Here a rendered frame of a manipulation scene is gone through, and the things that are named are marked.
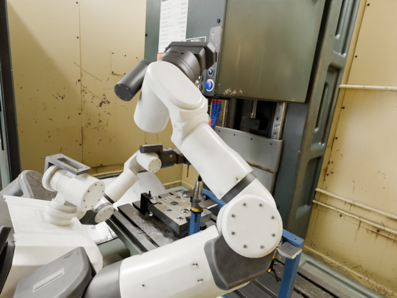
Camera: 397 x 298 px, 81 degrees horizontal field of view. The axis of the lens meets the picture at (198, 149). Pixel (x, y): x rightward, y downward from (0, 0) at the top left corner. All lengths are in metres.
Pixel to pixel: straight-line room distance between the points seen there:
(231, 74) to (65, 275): 0.66
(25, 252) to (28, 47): 1.51
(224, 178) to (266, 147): 1.03
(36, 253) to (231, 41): 0.70
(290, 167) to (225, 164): 1.03
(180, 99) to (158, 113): 0.07
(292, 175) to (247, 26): 0.83
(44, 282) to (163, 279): 0.17
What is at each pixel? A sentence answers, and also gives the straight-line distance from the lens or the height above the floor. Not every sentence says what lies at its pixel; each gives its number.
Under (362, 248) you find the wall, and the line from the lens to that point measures 1.77.
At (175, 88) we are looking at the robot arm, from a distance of 0.37.
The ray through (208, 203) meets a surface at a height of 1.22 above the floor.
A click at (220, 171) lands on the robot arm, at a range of 0.35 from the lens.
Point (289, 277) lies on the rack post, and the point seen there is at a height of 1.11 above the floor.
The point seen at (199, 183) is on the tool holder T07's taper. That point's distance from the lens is 0.92.
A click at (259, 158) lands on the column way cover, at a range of 1.40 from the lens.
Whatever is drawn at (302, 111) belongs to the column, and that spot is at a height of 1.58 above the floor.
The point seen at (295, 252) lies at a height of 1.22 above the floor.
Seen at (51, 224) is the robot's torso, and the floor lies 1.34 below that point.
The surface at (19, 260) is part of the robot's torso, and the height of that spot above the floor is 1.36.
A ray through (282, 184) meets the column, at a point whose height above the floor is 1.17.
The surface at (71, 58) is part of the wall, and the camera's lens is 1.90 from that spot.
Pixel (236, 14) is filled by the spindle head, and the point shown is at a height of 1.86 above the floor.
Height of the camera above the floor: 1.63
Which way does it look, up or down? 14 degrees down
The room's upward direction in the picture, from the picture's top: 6 degrees clockwise
